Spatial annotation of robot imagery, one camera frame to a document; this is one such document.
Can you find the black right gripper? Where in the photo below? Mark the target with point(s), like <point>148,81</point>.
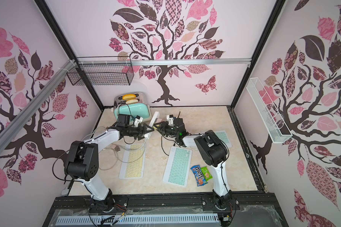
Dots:
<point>165,127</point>

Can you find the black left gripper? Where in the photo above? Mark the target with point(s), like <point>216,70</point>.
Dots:
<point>139,132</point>

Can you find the white power strip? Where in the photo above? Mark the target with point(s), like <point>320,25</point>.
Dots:
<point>154,118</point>

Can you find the yellow wireless keyboard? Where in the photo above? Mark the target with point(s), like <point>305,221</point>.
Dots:
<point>133,162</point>

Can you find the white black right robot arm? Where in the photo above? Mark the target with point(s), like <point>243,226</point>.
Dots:
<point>213,151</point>

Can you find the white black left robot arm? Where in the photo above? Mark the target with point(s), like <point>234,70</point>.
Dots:
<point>82,162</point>

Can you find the mint green toaster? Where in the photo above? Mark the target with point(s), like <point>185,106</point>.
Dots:
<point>134,104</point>

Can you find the blue candy bag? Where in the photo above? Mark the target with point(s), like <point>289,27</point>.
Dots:
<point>199,176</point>

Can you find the green snack packet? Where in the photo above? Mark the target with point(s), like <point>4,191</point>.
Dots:
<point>206,173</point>

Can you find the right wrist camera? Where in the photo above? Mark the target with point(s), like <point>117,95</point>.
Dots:
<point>170,118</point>

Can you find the green wireless keyboard centre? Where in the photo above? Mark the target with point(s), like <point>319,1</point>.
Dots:
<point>178,166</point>

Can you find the green wireless keyboard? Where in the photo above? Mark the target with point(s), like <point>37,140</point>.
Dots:
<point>222,135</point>
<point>178,166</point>

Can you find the green wireless keyboard right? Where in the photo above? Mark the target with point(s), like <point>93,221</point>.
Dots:
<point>222,135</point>

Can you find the aluminium rail back wall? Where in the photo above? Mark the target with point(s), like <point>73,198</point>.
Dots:
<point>173,62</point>

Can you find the aluminium rail wall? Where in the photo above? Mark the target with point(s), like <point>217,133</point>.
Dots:
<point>173,62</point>
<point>30,109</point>

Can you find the black wire basket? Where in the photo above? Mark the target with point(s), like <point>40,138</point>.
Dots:
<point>102,73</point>

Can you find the white slotted cable duct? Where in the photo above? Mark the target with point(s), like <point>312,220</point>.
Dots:
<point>134,220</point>

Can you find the white wire shelf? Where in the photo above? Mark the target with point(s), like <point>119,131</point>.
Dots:
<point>263,98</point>

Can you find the aluminium rail left wall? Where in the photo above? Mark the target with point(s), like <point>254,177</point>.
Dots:
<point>30,109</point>

